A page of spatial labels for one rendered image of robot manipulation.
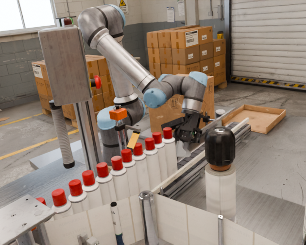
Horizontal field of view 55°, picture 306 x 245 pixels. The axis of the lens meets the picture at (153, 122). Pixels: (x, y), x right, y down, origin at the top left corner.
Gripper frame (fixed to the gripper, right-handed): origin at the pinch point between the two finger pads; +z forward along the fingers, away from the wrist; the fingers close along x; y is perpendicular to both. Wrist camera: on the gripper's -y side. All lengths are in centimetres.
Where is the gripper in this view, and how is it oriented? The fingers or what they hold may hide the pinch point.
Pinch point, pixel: (175, 160)
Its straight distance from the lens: 117.0
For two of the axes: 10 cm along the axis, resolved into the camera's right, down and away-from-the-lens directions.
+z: -2.3, 9.7, -0.3
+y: 7.6, 1.6, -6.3
